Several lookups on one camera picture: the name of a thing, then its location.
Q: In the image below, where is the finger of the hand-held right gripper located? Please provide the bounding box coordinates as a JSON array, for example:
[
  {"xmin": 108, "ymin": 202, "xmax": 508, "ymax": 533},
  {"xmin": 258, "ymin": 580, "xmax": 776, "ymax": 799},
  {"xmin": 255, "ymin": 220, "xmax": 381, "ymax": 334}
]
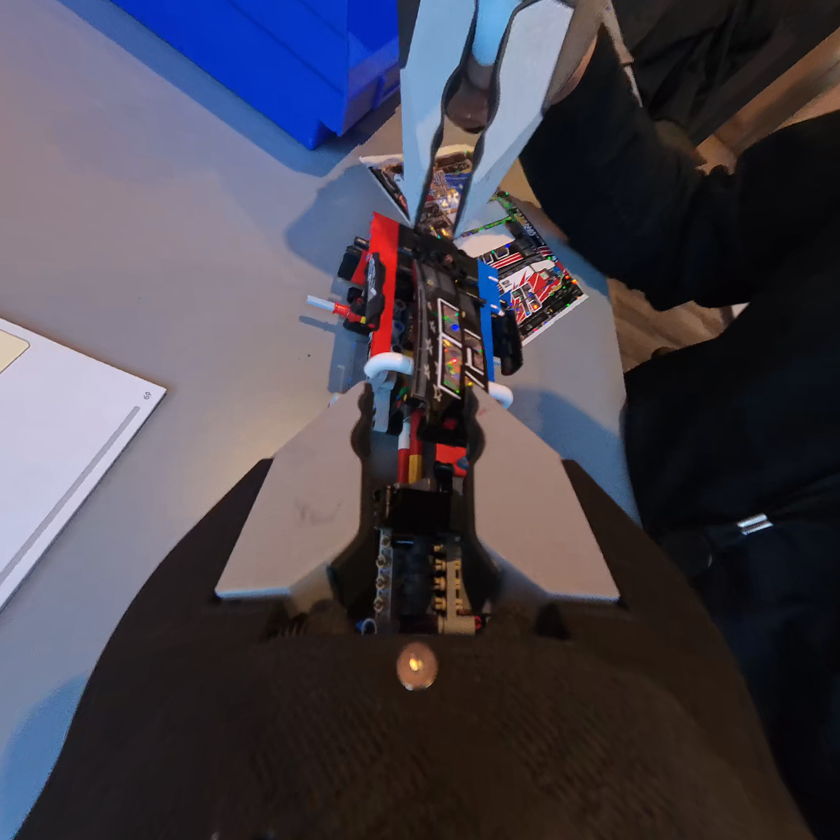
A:
[
  {"xmin": 399, "ymin": 0, "xmax": 479, "ymax": 227},
  {"xmin": 453, "ymin": 0, "xmax": 578, "ymax": 240}
]

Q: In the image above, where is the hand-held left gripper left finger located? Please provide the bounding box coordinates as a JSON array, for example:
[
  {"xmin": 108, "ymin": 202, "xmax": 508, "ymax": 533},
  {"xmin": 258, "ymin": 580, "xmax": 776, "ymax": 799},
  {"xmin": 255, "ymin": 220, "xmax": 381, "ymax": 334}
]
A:
[{"xmin": 215, "ymin": 382, "xmax": 375, "ymax": 601}]

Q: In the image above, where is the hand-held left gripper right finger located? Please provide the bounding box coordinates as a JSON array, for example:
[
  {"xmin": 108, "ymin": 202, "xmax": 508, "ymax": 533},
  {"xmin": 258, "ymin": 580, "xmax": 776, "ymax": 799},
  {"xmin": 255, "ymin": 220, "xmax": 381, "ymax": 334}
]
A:
[{"xmin": 462, "ymin": 387, "xmax": 621, "ymax": 601}]

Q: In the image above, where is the black starred brick panel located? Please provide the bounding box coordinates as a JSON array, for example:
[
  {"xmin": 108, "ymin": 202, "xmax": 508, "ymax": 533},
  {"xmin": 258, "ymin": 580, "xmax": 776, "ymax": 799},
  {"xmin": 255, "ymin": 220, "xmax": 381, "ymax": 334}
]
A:
[{"xmin": 410, "ymin": 259, "xmax": 493, "ymax": 431}]

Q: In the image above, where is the toy brick car model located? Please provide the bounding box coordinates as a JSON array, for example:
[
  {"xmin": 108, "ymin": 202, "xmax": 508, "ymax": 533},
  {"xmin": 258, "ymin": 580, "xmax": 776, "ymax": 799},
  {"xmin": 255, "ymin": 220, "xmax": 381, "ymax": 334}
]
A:
[{"xmin": 307, "ymin": 211, "xmax": 526, "ymax": 636}]

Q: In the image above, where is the person's right hand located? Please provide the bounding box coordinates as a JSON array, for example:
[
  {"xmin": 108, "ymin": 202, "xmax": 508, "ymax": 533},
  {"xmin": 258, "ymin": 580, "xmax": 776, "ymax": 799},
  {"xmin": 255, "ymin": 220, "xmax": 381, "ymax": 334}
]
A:
[{"xmin": 445, "ymin": 62, "xmax": 501, "ymax": 134}]

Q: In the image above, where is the black jacket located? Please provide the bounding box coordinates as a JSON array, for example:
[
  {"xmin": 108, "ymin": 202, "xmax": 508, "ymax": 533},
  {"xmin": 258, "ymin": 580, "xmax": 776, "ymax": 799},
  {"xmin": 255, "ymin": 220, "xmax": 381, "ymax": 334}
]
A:
[{"xmin": 610, "ymin": 0, "xmax": 840, "ymax": 142}]

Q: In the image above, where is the blue plastic bin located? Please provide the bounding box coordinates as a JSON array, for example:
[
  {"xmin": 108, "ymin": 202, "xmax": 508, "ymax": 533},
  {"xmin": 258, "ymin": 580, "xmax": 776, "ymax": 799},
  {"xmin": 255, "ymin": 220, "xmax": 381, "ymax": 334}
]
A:
[{"xmin": 108, "ymin": 0, "xmax": 403, "ymax": 153}]

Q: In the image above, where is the holographic sticker sheet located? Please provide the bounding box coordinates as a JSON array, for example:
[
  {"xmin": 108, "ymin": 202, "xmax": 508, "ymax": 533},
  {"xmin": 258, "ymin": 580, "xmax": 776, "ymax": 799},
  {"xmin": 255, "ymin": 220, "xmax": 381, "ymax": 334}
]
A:
[{"xmin": 360, "ymin": 150, "xmax": 589, "ymax": 347}]

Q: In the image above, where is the open instruction booklet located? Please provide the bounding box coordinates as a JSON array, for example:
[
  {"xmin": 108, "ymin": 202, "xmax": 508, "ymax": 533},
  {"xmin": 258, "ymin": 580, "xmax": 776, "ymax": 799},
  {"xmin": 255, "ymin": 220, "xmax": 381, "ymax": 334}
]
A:
[{"xmin": 0, "ymin": 317, "xmax": 168, "ymax": 613}]

